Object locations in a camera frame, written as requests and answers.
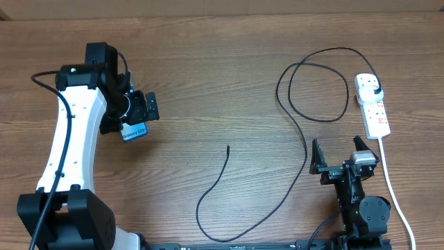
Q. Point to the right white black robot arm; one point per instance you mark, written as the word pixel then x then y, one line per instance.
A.
pixel 364 217

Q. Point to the blue Samsung Galaxy smartphone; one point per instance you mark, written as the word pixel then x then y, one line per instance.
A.
pixel 132 132

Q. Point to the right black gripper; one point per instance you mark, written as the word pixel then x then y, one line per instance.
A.
pixel 331 172

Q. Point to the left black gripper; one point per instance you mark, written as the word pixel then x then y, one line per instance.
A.
pixel 141 113

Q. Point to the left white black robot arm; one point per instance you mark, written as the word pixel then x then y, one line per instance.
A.
pixel 94 99

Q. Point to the white power extension strip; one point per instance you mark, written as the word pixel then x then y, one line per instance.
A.
pixel 374 115

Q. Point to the white USB charger plug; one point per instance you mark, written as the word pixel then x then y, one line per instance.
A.
pixel 367 95

